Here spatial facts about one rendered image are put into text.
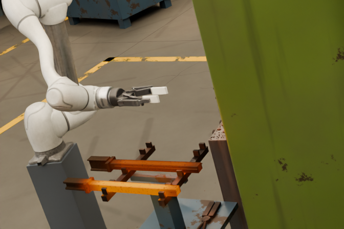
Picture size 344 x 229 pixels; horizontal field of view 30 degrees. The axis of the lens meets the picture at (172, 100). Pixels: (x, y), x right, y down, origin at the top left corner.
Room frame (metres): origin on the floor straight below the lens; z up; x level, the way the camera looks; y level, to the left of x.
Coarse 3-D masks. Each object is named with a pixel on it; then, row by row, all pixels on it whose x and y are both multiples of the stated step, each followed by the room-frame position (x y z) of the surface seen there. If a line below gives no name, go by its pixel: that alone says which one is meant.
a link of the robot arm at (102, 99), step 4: (100, 88) 2.47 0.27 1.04; (104, 88) 2.46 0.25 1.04; (108, 88) 2.45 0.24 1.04; (96, 92) 2.46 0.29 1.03; (100, 92) 2.45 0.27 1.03; (104, 92) 2.44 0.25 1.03; (108, 92) 2.44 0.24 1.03; (96, 96) 2.44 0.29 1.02; (100, 96) 2.43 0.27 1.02; (104, 96) 2.42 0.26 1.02; (108, 96) 2.43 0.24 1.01; (96, 100) 2.44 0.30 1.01; (100, 100) 2.43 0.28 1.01; (104, 100) 2.42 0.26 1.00; (108, 100) 2.42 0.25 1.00; (100, 104) 2.43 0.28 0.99; (104, 104) 2.43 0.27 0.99; (108, 104) 2.42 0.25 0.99; (104, 108) 2.46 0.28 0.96
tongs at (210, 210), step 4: (208, 204) 1.93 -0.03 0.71; (212, 204) 1.93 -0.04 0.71; (216, 204) 1.92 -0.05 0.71; (220, 204) 1.92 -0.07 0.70; (208, 208) 1.91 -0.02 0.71; (212, 208) 1.90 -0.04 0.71; (216, 208) 1.90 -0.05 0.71; (204, 212) 1.89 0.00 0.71; (208, 212) 1.89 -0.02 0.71; (212, 212) 1.88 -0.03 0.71; (216, 212) 1.88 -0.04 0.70; (204, 216) 1.87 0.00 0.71; (208, 216) 1.86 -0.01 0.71; (212, 216) 1.86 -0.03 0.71; (204, 220) 1.84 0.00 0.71; (208, 220) 1.84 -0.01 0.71; (200, 224) 1.83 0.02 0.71; (204, 224) 1.82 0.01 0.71; (196, 228) 1.81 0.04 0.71; (200, 228) 1.82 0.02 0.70; (204, 228) 1.80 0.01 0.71
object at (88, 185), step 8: (72, 184) 1.87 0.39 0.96; (80, 184) 1.84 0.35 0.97; (88, 184) 1.82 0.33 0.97; (96, 184) 1.81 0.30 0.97; (104, 184) 1.79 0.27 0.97; (112, 184) 1.78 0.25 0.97; (120, 184) 1.77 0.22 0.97; (128, 184) 1.75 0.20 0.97; (136, 184) 1.74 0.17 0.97; (144, 184) 1.72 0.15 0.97; (152, 184) 1.71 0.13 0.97; (160, 184) 1.70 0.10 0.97; (88, 192) 1.81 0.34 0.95; (120, 192) 1.75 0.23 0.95; (128, 192) 1.74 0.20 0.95; (136, 192) 1.72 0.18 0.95; (144, 192) 1.70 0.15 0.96; (152, 192) 1.69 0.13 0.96; (168, 192) 1.65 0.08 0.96; (176, 192) 1.64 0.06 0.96
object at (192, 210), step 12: (180, 204) 2.00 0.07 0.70; (192, 204) 1.98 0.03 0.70; (204, 204) 1.96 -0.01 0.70; (228, 204) 1.92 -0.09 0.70; (156, 216) 1.97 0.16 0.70; (192, 216) 1.90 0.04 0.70; (216, 216) 1.87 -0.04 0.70; (228, 216) 1.85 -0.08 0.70; (144, 228) 1.91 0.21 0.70; (156, 228) 1.89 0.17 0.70; (192, 228) 1.83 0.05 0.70; (216, 228) 1.80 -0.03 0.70
